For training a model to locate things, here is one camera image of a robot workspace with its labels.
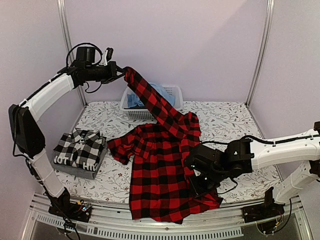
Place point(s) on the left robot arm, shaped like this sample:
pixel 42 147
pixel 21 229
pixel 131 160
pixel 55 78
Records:
pixel 24 117

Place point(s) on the folded black white plaid shirt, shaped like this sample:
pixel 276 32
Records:
pixel 81 134

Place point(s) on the floral tablecloth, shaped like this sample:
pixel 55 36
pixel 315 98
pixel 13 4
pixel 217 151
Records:
pixel 219 121

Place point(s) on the folded grey shirt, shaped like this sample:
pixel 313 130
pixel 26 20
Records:
pixel 85 171

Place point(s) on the blue shirt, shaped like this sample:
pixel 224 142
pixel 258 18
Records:
pixel 134 102

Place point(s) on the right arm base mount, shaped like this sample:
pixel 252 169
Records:
pixel 267 216

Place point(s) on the red black plaid shirt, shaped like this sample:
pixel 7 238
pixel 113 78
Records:
pixel 159 184

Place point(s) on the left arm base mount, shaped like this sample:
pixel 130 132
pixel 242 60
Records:
pixel 63 207

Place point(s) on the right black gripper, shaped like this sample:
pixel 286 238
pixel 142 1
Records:
pixel 197 189

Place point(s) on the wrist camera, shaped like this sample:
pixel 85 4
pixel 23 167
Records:
pixel 87 55
pixel 204 159

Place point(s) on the right aluminium post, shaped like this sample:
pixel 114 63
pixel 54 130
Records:
pixel 262 50

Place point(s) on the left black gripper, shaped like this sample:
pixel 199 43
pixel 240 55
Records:
pixel 113 68

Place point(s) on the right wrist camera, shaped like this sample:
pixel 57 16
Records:
pixel 204 159

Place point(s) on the white plastic basket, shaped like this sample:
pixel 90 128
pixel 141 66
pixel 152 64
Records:
pixel 147 113

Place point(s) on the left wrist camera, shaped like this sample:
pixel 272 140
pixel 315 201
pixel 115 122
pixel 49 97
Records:
pixel 87 55

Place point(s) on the left aluminium post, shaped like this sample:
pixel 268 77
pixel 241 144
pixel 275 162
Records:
pixel 61 6

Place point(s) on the aluminium front rail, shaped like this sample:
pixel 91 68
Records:
pixel 112 221

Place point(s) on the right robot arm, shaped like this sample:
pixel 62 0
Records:
pixel 249 153

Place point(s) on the aluminium post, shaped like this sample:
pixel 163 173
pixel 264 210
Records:
pixel 262 50
pixel 61 6

